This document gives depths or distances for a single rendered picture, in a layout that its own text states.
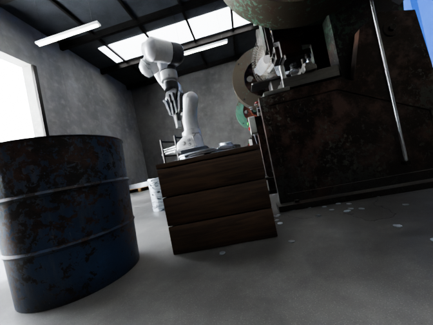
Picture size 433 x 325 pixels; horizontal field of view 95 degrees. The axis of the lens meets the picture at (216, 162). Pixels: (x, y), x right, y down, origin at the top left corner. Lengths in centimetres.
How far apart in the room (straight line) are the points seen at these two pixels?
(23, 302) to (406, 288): 93
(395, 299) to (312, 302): 14
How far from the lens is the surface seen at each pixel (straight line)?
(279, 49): 152
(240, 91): 285
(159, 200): 190
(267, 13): 122
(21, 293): 86
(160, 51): 103
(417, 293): 57
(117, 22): 654
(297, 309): 50
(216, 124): 819
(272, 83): 143
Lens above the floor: 30
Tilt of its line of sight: 1 degrees up
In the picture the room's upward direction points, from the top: 11 degrees counter-clockwise
